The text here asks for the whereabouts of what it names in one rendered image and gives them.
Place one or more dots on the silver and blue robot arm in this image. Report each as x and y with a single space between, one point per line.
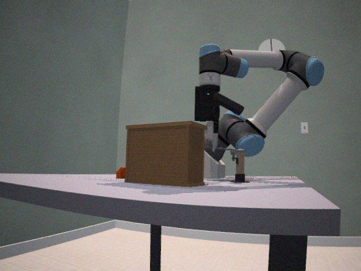
302 71

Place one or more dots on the orange flat bar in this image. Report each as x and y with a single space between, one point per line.
120 174

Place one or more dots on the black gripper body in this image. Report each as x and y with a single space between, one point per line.
204 107

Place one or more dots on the brown wooden cabinet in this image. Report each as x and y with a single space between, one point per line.
166 154

